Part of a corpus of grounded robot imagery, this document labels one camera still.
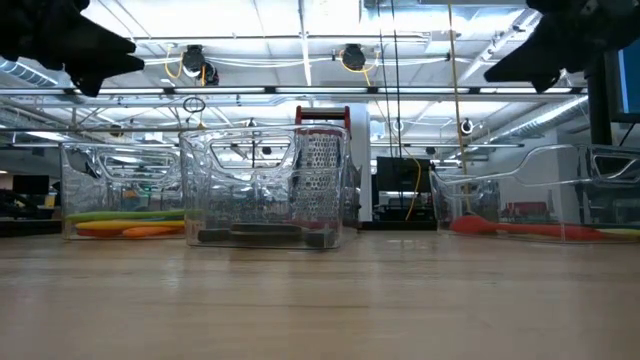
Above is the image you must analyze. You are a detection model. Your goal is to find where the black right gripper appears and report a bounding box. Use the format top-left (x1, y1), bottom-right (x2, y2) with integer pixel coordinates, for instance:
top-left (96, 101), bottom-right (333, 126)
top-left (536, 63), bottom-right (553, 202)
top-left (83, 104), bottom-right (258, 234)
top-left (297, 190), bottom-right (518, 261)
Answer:
top-left (483, 0), bottom-right (640, 95)

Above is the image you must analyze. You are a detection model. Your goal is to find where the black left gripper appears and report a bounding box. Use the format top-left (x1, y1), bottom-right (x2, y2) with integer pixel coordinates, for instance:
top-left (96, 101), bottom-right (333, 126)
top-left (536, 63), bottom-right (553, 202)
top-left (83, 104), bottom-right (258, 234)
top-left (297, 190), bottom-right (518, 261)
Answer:
top-left (0, 0), bottom-right (146, 99)

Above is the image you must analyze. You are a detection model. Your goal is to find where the clear plastic bin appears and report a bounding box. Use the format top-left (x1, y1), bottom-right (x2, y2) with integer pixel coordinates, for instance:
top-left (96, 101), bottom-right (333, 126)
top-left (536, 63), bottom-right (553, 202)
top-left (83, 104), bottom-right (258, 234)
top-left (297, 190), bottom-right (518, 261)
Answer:
top-left (178, 124), bottom-right (351, 250)
top-left (59, 142), bottom-right (187, 241)
top-left (428, 143), bottom-right (640, 245)

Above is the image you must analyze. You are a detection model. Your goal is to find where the green silicone spatula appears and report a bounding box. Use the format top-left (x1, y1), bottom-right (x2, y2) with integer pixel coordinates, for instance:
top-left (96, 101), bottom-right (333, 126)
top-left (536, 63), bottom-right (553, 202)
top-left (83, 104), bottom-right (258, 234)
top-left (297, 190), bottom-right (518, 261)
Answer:
top-left (66, 209), bottom-right (187, 224)

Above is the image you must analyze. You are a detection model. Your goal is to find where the red silicone spoon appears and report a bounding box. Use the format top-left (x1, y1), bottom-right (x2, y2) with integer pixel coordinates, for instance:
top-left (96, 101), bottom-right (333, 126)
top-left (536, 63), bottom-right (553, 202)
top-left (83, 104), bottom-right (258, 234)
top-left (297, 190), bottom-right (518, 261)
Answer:
top-left (450, 214), bottom-right (609, 242)

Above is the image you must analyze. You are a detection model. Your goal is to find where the yellow silicone spatula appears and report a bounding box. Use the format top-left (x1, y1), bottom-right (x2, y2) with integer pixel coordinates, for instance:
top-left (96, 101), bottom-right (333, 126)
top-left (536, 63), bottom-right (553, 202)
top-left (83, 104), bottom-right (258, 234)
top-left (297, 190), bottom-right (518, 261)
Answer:
top-left (74, 219), bottom-right (187, 232)

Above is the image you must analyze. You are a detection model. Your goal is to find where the lime green silicone spoon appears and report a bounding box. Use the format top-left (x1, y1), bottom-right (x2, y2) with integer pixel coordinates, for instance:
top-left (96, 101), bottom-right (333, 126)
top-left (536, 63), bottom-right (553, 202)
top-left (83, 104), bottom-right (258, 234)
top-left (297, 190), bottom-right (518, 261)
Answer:
top-left (596, 227), bottom-right (640, 239)

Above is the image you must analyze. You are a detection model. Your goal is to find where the orange silicone spatula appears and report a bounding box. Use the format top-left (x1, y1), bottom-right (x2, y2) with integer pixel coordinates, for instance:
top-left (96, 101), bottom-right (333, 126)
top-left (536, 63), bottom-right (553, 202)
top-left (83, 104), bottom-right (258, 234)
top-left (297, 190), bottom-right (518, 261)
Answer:
top-left (121, 225), bottom-right (185, 239)

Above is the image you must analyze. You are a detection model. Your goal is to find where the black handled knife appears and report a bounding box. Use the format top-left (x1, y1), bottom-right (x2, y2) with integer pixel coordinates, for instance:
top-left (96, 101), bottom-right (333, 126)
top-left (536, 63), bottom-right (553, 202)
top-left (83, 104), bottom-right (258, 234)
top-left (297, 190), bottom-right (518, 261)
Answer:
top-left (197, 228), bottom-right (235, 244)
top-left (303, 227), bottom-right (338, 249)
top-left (230, 231), bottom-right (307, 246)

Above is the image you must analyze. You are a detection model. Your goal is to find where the computer monitor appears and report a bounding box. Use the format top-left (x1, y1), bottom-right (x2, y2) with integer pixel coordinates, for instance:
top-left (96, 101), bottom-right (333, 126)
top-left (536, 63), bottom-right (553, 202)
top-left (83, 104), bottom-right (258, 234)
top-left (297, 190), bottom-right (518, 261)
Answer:
top-left (585, 42), bottom-right (640, 146)

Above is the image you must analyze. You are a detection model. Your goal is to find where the black background screen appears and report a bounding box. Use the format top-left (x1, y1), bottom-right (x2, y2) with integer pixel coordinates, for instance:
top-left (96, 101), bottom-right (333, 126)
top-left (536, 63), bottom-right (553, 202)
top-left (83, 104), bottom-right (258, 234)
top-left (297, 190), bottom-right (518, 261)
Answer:
top-left (375, 156), bottom-right (434, 194)

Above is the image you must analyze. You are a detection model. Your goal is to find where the red metal box grater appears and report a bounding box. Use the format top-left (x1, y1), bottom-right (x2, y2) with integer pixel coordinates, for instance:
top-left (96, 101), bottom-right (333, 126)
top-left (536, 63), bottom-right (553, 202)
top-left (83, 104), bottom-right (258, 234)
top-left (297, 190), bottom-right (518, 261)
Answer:
top-left (292, 105), bottom-right (362, 232)

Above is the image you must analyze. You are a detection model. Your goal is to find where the black ceiling cable reel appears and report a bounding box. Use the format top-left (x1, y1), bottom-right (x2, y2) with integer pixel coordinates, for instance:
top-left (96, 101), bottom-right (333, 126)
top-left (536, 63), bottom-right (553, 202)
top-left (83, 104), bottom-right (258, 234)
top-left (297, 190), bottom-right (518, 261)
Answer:
top-left (341, 43), bottom-right (367, 72)
top-left (180, 44), bottom-right (220, 86)

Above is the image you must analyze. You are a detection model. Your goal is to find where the black hanging cable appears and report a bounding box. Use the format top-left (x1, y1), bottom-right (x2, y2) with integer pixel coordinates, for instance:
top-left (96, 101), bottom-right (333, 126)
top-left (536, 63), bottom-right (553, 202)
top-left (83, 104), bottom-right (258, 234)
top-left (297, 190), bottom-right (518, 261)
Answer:
top-left (375, 0), bottom-right (392, 146)

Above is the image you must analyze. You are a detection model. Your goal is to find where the yellow hanging cable loop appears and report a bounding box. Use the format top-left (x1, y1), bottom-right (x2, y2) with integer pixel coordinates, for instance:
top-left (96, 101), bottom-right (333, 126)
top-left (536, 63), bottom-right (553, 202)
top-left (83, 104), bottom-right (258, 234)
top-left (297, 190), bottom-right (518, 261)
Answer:
top-left (403, 149), bottom-right (424, 222)

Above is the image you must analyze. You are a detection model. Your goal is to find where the black camera robot arm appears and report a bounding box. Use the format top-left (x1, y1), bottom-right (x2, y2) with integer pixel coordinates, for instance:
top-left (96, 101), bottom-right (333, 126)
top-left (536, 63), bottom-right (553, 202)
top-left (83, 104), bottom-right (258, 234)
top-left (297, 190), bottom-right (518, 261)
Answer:
top-left (0, 217), bottom-right (442, 238)

